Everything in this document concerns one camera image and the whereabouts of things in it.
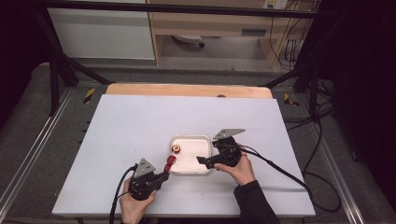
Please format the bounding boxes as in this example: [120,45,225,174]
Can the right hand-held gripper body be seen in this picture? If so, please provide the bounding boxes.
[207,128,247,168]

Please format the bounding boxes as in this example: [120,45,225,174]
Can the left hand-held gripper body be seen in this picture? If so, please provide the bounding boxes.
[128,158,163,201]

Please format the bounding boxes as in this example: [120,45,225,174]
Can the white rectangular tray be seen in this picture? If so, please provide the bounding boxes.
[169,134,213,176]

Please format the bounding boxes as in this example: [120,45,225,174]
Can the person's right hand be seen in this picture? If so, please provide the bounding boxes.
[214,151,257,187]

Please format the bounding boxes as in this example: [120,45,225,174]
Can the person's left hand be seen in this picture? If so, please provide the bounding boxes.
[119,176,157,224]

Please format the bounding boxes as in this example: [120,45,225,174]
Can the wooden table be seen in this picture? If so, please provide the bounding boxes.
[105,82,274,100]

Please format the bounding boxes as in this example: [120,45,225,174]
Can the yellow black tape strip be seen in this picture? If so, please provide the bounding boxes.
[82,87,96,105]
[283,92,301,107]

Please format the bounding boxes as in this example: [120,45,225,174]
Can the white chair base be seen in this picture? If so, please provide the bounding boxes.
[172,34,206,49]

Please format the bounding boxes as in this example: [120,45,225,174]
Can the light wooden desk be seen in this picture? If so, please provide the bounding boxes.
[146,0,319,68]

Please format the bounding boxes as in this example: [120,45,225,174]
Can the white power strip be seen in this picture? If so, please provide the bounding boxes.
[262,0,290,10]

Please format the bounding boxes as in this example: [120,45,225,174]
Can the white cabinet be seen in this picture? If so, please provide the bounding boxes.
[47,7,156,61]

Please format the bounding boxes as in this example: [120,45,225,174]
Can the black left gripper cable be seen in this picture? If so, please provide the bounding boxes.
[108,163,138,224]

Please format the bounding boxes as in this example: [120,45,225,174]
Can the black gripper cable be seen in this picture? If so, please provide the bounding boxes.
[236,143,342,214]
[108,163,138,224]

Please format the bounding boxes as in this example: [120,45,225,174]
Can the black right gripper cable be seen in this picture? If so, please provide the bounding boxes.
[236,143,342,214]

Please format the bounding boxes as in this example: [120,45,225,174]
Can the black floor cables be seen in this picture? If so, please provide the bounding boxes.
[281,78,337,175]

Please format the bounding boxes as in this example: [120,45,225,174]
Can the aluminium floor rail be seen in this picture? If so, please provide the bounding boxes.
[309,122,367,224]
[0,88,77,204]

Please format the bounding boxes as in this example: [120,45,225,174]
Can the black metal frame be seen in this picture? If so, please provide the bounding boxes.
[31,0,332,122]

